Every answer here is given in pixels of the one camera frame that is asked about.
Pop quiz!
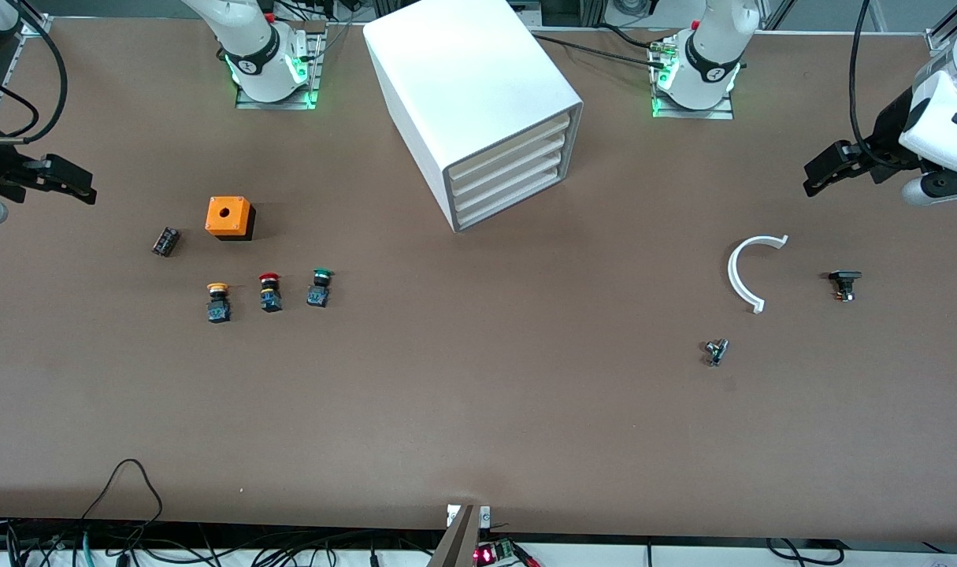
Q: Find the green push button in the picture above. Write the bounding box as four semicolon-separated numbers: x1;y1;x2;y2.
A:
306;269;335;308

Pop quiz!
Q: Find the brown camera mount beam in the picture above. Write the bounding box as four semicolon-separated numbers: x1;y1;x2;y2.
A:
427;504;480;567

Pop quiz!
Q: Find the yellow push button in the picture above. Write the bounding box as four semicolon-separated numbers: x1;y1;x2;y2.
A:
206;282;232;324

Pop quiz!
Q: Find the black push button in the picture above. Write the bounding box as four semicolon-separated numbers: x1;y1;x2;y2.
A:
829;269;863;302

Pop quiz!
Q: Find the black cable on table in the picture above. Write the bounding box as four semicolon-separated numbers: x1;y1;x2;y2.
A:
525;30;672;72

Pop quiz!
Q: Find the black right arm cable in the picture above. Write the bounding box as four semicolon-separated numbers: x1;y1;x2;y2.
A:
0;0;69;144

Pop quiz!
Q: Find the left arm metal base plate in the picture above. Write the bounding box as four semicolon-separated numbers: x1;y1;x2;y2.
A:
650;39;736;121

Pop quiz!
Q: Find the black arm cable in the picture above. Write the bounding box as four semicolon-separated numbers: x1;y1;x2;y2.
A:
0;0;69;144
848;0;892;166

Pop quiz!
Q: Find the circuit board with red light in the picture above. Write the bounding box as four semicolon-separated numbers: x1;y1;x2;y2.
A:
474;539;520;567

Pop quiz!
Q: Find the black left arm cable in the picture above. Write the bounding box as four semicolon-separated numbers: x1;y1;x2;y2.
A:
848;0;892;166

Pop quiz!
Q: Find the black looped cable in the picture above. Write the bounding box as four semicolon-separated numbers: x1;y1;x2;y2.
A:
80;458;165;525

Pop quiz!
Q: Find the white curved plastic arc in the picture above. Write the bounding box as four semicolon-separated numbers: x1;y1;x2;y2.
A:
728;235;789;315

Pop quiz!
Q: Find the orange box with hole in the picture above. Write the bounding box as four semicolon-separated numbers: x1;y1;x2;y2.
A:
205;196;256;242

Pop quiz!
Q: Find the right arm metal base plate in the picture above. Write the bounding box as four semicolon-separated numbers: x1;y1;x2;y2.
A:
236;24;326;110

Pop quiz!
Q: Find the aluminium table corner profile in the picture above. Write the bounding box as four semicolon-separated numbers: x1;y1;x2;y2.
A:
6;0;54;37
923;0;957;56

